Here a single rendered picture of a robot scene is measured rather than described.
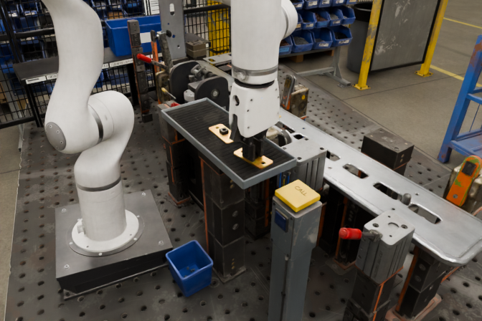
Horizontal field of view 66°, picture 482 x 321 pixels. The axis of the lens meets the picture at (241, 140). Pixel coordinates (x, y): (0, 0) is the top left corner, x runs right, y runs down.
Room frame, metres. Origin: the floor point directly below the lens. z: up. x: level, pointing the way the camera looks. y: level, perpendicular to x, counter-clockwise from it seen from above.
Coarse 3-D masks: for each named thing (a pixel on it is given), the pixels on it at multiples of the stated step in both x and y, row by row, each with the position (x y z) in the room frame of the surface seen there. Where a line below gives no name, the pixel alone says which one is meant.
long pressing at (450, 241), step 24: (216, 72) 1.55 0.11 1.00; (288, 120) 1.11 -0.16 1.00; (336, 144) 0.96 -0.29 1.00; (336, 168) 0.83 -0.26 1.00; (360, 168) 0.83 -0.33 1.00; (384, 168) 0.83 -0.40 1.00; (360, 192) 0.73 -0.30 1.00; (408, 192) 0.73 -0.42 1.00; (432, 192) 0.73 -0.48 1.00; (408, 216) 0.64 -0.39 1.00; (456, 216) 0.64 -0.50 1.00; (432, 240) 0.57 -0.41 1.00; (456, 240) 0.57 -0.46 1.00; (480, 240) 0.57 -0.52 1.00; (456, 264) 0.51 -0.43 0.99
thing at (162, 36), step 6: (168, 30) 1.43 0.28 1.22; (156, 36) 1.41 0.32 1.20; (162, 36) 1.40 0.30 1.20; (168, 36) 1.43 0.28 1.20; (162, 42) 1.40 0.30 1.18; (162, 48) 1.41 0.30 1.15; (168, 48) 1.41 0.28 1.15; (162, 54) 1.43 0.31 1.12; (168, 54) 1.41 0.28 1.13; (168, 60) 1.41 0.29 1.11; (168, 66) 1.41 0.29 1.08; (168, 72) 1.43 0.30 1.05
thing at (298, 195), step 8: (288, 184) 0.56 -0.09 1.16; (296, 184) 0.56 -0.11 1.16; (304, 184) 0.56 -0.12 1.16; (280, 192) 0.53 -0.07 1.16; (288, 192) 0.53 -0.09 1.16; (296, 192) 0.53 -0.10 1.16; (304, 192) 0.53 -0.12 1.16; (312, 192) 0.53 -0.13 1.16; (288, 200) 0.51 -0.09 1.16; (296, 200) 0.51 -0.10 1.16; (304, 200) 0.51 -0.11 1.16; (312, 200) 0.51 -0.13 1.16; (296, 208) 0.49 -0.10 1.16
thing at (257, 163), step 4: (240, 148) 0.68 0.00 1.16; (236, 152) 0.67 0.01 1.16; (240, 152) 0.67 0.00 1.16; (256, 152) 0.65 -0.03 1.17; (240, 156) 0.65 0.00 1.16; (256, 156) 0.64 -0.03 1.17; (264, 156) 0.65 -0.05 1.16; (248, 160) 0.63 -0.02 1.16; (256, 160) 0.63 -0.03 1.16; (260, 160) 0.63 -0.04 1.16; (264, 160) 0.63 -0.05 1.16; (268, 160) 0.63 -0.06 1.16; (272, 160) 0.63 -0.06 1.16; (252, 164) 0.62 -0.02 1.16; (256, 164) 0.62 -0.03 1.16; (260, 164) 0.62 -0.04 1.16; (264, 164) 0.62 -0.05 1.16; (268, 164) 0.62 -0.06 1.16; (260, 168) 0.61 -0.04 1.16
